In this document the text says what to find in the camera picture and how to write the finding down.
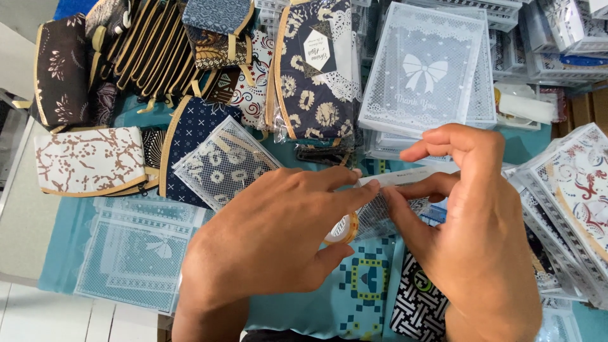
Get black white geometric pouch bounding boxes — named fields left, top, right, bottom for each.
left=389, top=246, right=450, bottom=342

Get clear lace-print plastic bag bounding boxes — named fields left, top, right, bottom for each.
left=354, top=164, right=460, bottom=241

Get white pouch with red swirls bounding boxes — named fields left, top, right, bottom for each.
left=228, top=29, right=275, bottom=130

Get blue cloth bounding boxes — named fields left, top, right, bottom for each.
left=52, top=0, right=99, bottom=21

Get pile of flat lace bags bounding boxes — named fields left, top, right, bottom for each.
left=73, top=196, right=208, bottom=315

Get stacks of bagged pouches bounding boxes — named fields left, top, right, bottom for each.
left=488, top=0, right=608, bottom=87

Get small bagged floral pouch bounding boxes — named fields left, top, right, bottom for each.
left=172, top=115, right=284, bottom=212

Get stack of bow-print plastic bags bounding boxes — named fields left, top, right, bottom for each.
left=357, top=1, right=498, bottom=139

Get white pouch with brown marbling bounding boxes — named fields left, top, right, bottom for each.
left=34, top=125, right=161, bottom=198

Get blue patterned fabric pouch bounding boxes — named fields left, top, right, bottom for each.
left=182, top=0, right=256, bottom=38

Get white flat packet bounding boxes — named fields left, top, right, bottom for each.
left=494, top=83, right=556, bottom=130

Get brown black batik pouch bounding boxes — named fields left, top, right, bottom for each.
left=184, top=25, right=255, bottom=72

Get brown floral fabric pouch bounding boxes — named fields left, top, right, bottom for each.
left=29, top=13, right=92, bottom=130

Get black white floral pouch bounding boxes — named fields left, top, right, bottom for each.
left=85, top=0, right=133, bottom=40

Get person's left hand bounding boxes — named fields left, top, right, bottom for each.
left=182, top=165, right=382, bottom=306

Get light blue square-pattern pouch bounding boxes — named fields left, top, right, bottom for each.
left=244, top=235, right=397, bottom=342

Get teal table cloth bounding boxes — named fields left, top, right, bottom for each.
left=38, top=92, right=608, bottom=342

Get heap of bagged white pouches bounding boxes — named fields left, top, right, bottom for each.
left=503, top=123, right=608, bottom=310

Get black pouch with zipper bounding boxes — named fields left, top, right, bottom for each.
left=296, top=142, right=356, bottom=168

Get navy pouch with white crosses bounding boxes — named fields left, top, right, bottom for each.
left=158, top=95, right=244, bottom=210

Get person's right hand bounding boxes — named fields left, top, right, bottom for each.
left=382, top=123, right=543, bottom=315

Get row of tan-trimmed dark pouches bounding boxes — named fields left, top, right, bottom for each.
left=86, top=0, right=217, bottom=114

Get bagged navy floral pouch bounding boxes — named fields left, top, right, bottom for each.
left=265, top=0, right=363, bottom=145

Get clear adhesive tape roll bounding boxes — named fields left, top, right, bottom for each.
left=324, top=212, right=360, bottom=246

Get dark purple batik pouch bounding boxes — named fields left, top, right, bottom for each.
left=90, top=82, right=118, bottom=127

